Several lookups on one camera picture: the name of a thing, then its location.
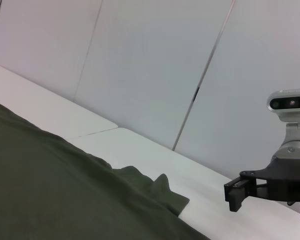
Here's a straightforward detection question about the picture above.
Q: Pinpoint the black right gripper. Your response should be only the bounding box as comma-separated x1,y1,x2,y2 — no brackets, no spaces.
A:
224,157,300,222

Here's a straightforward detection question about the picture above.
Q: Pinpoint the dark green shirt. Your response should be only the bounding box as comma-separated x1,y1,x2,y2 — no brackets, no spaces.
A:
0,96,211,240

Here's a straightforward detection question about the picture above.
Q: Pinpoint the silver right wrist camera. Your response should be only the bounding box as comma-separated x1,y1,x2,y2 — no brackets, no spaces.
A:
266,87,300,144

